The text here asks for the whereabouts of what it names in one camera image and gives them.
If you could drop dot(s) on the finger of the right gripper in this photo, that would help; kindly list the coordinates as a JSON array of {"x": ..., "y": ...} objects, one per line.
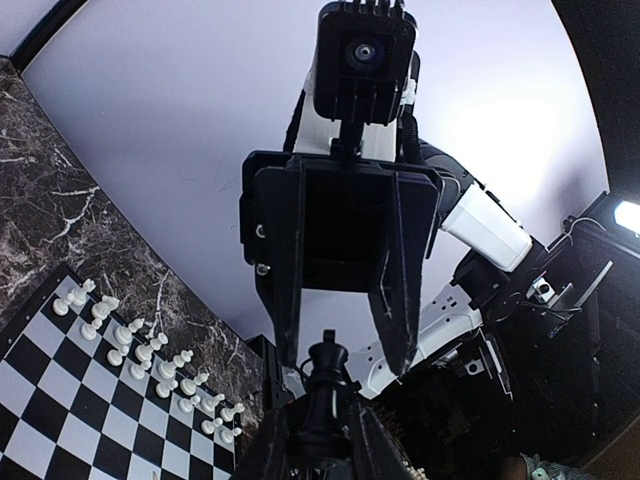
[
  {"x": 280, "y": 198},
  {"x": 408, "y": 227}
]

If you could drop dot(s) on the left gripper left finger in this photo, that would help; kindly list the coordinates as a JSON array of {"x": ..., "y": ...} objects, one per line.
[{"x": 279, "y": 448}]

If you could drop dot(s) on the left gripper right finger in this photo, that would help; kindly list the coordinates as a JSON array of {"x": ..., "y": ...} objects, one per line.
[{"x": 374, "y": 454}]

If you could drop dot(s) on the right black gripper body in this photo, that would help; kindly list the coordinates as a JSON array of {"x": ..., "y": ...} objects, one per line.
[{"x": 344, "y": 202}]

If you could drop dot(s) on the black king chess piece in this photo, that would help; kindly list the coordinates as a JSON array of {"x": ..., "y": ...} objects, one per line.
[{"x": 320, "y": 441}]

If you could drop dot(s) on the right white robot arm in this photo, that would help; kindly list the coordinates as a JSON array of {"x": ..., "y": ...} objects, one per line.
[{"x": 433, "y": 251}]

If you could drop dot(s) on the black white chess board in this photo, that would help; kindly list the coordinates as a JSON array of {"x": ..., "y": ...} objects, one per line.
[{"x": 67, "y": 413}]

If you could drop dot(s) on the white chess piece row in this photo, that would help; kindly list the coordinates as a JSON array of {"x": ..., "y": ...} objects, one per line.
[{"x": 150, "y": 360}]

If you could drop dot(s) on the left black frame post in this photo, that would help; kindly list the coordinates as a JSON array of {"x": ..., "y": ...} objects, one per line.
[{"x": 42, "y": 33}]

